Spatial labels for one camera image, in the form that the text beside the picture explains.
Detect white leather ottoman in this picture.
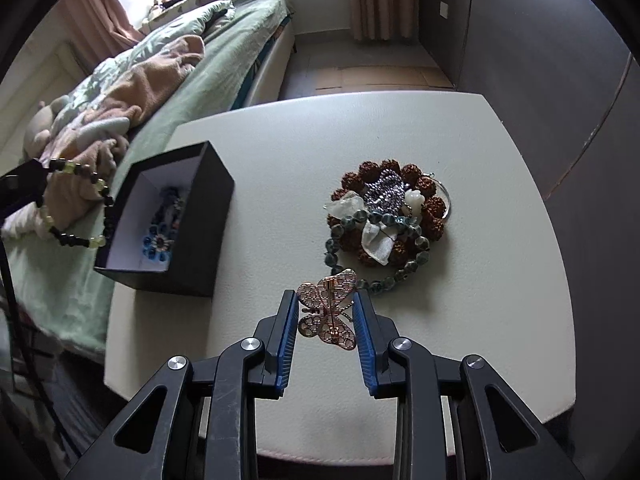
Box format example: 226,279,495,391
103,90,577,467

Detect flattened cardboard sheets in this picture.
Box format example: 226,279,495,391
316,66,454,94

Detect black and yellow bead bracelet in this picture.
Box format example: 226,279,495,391
34,158,116,250

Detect left pink curtain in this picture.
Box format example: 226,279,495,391
56,0,144,66

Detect silver chain bundle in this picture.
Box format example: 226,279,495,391
362,169,409,216

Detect green floral duvet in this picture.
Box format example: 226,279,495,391
50,0,235,136

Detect clear plastic pouch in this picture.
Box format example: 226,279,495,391
324,191,398,266

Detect bed with green sheet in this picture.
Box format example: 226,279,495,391
6,0,291,362

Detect brown rudraksha bead bracelet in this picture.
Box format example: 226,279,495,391
326,158,449,269

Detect black square jewelry box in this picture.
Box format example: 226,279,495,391
94,141,234,298

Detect beige plush toy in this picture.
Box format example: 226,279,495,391
23,94,70,159

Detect rose gold butterfly brooch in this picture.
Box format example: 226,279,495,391
296,269,357,351

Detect pink fleece blanket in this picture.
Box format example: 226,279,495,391
2,34,206,239

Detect white carved pendant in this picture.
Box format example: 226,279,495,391
402,190,425,218

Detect blue flower bead bracelet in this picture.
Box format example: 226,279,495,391
140,186,188,264

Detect silver key ring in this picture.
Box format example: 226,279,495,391
424,171,452,221

